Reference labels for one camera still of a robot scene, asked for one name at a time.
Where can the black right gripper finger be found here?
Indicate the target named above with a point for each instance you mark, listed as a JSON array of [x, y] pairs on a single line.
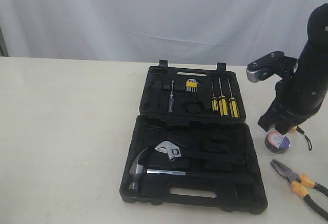
[[284, 123], [268, 120]]

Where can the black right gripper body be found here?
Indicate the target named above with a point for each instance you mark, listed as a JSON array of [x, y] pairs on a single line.
[[301, 91]]

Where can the black electrical tape roll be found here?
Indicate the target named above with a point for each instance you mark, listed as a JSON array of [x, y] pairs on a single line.
[[277, 143]]

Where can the orange black handled pliers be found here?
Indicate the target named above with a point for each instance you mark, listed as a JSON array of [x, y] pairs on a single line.
[[299, 184]]

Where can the yellow tape measure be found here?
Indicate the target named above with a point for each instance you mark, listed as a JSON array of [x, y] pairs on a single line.
[[302, 132]]

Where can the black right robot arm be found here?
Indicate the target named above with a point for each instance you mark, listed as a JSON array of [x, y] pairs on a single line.
[[316, 45]]

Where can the black plastic tool case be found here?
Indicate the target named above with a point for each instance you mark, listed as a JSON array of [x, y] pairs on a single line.
[[194, 126]]

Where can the right yellow black screwdriver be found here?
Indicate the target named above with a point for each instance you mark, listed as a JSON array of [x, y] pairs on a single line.
[[234, 110]]

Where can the yellow black screwdriver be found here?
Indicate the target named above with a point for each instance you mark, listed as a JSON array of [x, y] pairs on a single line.
[[214, 99], [234, 110], [223, 105]]

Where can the middle yellow black screwdriver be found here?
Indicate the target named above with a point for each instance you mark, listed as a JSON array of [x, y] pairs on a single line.
[[223, 105]]

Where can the left yellow black screwdriver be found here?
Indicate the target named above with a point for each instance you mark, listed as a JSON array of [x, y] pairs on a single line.
[[214, 99]]

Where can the yellow hex key set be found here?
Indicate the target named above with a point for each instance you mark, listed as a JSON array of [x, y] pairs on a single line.
[[192, 85]]

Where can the clear test pen screwdriver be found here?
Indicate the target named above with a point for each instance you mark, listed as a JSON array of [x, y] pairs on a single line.
[[171, 98]]

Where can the silver adjustable wrench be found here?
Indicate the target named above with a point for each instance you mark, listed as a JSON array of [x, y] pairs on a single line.
[[174, 152]]

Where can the steel claw hammer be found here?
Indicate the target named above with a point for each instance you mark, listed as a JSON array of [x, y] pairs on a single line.
[[137, 170]]

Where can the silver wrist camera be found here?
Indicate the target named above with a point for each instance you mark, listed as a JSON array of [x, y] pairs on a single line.
[[265, 66]]

